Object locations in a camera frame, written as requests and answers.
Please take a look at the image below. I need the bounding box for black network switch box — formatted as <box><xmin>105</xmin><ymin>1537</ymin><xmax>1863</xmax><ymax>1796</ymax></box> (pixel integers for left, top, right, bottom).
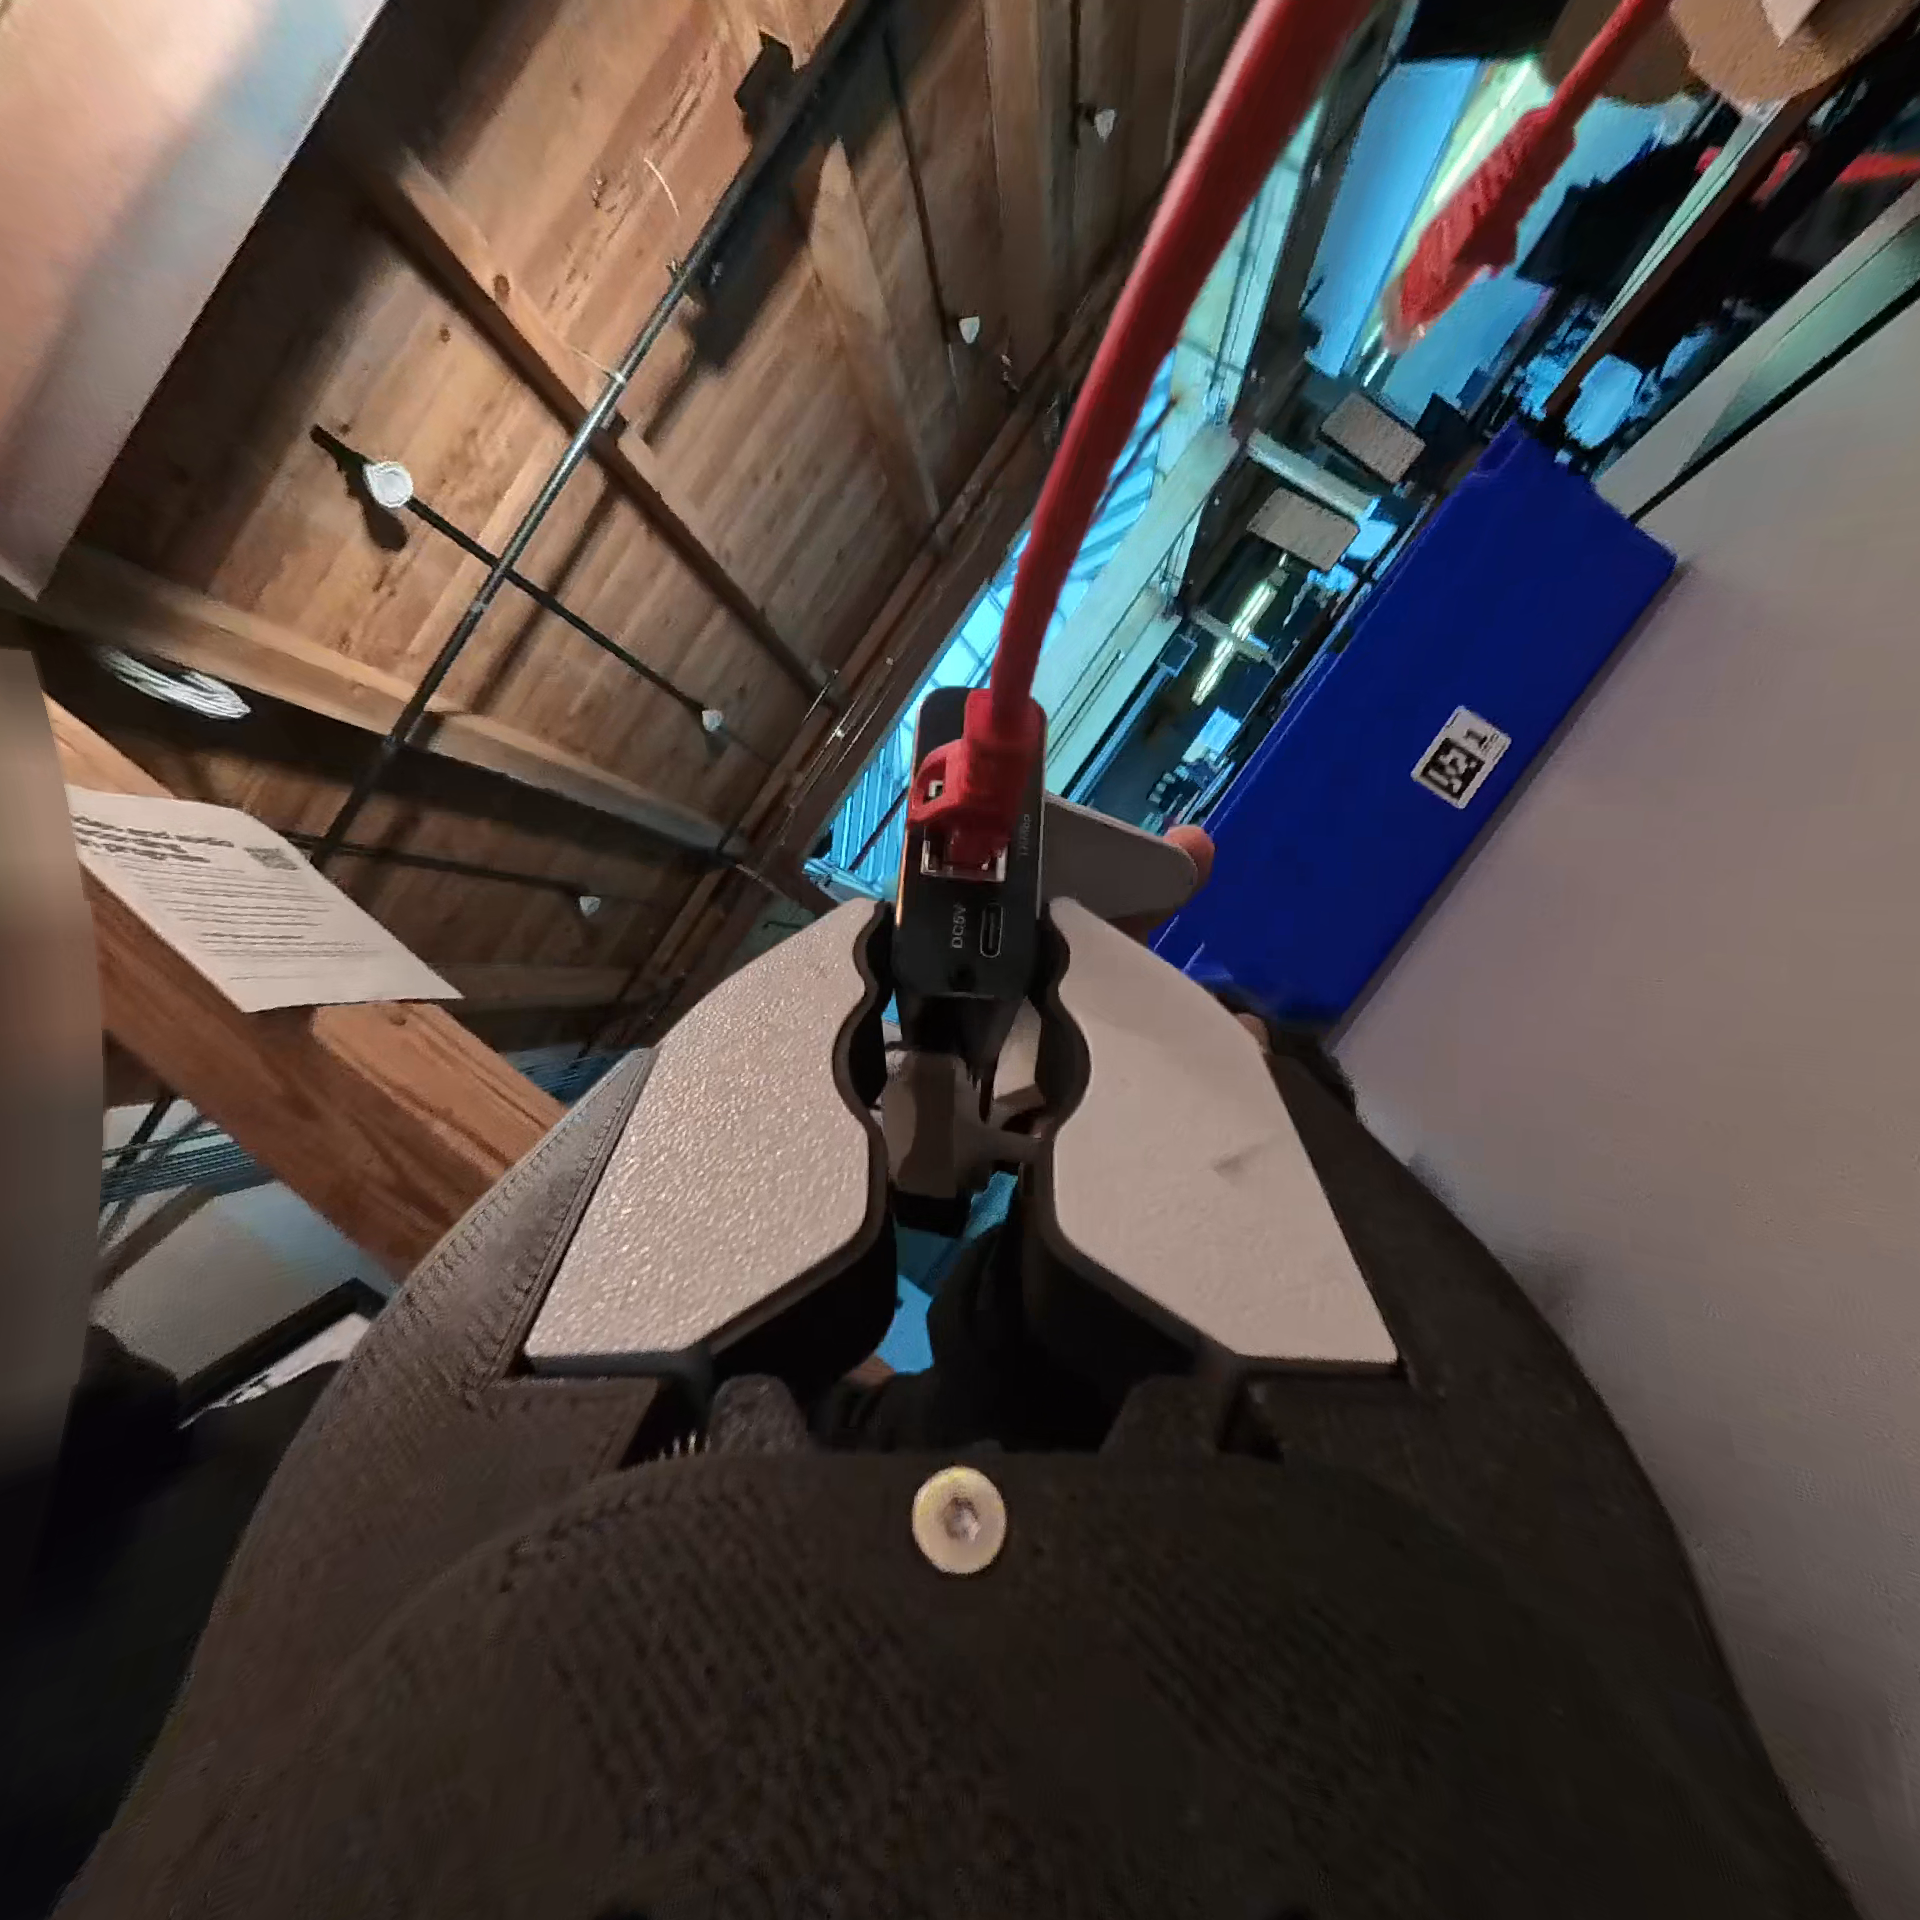
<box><xmin>885</xmin><ymin>687</ymin><xmax>1057</xmax><ymax>1052</ymax></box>

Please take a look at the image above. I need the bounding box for red ethernet cable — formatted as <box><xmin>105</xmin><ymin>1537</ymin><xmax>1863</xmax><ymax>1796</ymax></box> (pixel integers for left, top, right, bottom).
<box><xmin>903</xmin><ymin>0</ymin><xmax>1678</xmax><ymax>885</ymax></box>

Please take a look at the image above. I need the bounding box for wooden post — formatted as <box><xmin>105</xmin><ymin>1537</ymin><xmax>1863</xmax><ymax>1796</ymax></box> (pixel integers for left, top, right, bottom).
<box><xmin>42</xmin><ymin>698</ymin><xmax>569</xmax><ymax>1281</ymax></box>

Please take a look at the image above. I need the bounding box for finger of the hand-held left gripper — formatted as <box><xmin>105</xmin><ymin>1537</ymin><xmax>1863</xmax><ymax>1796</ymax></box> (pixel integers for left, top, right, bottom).
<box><xmin>1045</xmin><ymin>795</ymin><xmax>1197</xmax><ymax>923</ymax></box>
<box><xmin>878</xmin><ymin>1047</ymin><xmax>1057</xmax><ymax>1204</ymax></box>

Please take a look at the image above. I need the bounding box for white paper notice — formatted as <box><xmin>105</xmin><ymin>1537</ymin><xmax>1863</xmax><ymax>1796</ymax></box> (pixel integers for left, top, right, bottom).
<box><xmin>65</xmin><ymin>785</ymin><xmax>466</xmax><ymax>1018</ymax></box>

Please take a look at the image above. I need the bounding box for grey desk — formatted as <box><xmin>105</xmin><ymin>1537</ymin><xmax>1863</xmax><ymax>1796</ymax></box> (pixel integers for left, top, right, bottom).
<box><xmin>1290</xmin><ymin>276</ymin><xmax>1920</xmax><ymax>1920</ymax></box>

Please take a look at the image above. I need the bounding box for black ceiling pipe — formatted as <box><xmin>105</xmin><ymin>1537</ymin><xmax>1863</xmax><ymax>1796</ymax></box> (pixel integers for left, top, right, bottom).
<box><xmin>307</xmin><ymin>0</ymin><xmax>887</xmax><ymax>874</ymax></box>

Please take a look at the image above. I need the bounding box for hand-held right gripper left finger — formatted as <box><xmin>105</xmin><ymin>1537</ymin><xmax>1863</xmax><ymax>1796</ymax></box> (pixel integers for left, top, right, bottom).
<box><xmin>518</xmin><ymin>897</ymin><xmax>903</xmax><ymax>1376</ymax></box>

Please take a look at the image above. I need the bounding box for blue plastic bin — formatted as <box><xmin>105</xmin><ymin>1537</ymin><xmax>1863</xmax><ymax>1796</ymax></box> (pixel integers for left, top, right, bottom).
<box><xmin>1149</xmin><ymin>420</ymin><xmax>1682</xmax><ymax>1041</ymax></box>

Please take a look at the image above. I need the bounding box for white ceiling coil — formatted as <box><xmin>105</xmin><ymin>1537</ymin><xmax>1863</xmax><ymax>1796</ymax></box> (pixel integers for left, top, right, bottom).
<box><xmin>93</xmin><ymin>644</ymin><xmax>255</xmax><ymax>725</ymax></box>

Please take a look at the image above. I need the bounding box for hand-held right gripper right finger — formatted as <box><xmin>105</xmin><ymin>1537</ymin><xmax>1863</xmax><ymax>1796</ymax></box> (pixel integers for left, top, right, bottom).
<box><xmin>1017</xmin><ymin>897</ymin><xmax>1403</xmax><ymax>1383</ymax></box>

